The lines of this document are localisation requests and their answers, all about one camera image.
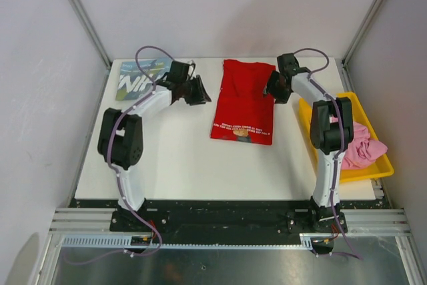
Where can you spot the aluminium frame post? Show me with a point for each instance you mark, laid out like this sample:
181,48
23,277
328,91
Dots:
363,30
89,29

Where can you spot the pink t shirt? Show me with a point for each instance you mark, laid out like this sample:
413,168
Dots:
363,151

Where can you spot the red t shirt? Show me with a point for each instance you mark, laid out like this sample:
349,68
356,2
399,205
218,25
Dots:
244,113

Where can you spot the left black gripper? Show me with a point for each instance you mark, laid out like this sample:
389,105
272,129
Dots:
201,97

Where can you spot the right aluminium frame post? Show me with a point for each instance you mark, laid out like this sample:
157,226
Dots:
363,30

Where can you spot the grey slotted cable duct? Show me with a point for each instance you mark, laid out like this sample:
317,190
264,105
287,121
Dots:
276,241

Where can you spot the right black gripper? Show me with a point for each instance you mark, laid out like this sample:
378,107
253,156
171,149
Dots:
281,98

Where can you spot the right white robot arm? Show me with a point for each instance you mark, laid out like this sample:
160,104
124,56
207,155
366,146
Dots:
331,131

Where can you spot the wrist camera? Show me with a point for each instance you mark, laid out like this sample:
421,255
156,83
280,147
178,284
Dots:
287,61
179,71

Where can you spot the yellow plastic tray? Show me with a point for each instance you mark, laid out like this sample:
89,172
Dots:
382,166

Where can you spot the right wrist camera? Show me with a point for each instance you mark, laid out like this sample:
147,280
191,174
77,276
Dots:
287,61

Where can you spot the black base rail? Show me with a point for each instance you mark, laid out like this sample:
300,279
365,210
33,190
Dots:
209,220

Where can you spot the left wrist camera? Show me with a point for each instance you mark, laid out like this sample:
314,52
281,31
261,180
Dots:
179,71

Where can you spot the blue printed t shirt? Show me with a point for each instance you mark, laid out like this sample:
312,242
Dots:
133,84

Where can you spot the left aluminium frame post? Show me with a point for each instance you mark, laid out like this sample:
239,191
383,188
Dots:
89,29

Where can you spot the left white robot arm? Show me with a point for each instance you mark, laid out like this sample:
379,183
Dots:
155,84

